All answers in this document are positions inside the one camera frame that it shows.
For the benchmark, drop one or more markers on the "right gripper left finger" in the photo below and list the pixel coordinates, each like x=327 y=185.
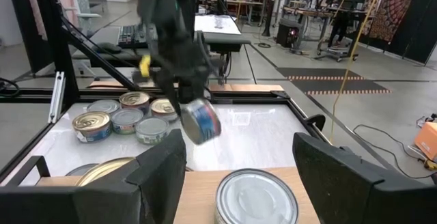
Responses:
x=102 y=203

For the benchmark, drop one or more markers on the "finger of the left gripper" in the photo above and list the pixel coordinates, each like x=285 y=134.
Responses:
x=193 y=89
x=169 y=87

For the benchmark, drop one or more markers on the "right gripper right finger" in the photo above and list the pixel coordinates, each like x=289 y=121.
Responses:
x=358 y=196

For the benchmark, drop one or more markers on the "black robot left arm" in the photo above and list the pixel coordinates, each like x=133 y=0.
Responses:
x=164 y=5

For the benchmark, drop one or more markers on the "yellow tape tag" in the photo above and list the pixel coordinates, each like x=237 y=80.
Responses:
x=145 y=66

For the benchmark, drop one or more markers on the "grey side desk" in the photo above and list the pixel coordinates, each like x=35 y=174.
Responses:
x=225 y=41

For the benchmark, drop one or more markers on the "white paper sheet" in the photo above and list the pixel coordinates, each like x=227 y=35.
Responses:
x=216 y=24

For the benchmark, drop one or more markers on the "black keyboard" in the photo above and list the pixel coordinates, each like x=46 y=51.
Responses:
x=131 y=34

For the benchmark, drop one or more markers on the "black computer mouse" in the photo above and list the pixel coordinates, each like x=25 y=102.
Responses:
x=106 y=48

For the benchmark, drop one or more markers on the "grey keyboard desk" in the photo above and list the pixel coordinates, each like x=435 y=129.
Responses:
x=102 y=32

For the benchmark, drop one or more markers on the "orange box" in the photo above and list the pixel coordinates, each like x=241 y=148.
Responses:
x=426 y=140

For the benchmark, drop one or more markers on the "black computer tower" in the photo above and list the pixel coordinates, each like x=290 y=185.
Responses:
x=289 y=34

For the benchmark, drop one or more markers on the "black floor mat striped edge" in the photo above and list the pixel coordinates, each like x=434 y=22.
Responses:
x=327 y=80

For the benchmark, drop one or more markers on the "background workbench desk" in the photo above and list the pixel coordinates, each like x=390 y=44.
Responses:
x=307 y=11

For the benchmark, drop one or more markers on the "person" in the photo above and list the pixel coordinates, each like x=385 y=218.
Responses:
x=338 y=29

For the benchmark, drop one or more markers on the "black partition panel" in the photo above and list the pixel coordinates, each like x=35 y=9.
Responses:
x=420 y=19

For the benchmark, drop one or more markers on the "black pedestal stand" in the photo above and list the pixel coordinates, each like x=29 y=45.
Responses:
x=268 y=15

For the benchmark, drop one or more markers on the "wooden shelf with black frame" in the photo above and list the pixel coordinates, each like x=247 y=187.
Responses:
x=201 y=196

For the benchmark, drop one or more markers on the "silver aluminium bracket bar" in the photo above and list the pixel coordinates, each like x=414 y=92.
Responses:
x=56 y=97

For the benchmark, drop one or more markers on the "black table rig frame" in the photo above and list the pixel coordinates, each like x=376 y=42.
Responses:
x=37 y=29

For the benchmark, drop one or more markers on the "patterned wall tapestry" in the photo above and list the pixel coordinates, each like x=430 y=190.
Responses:
x=392 y=9

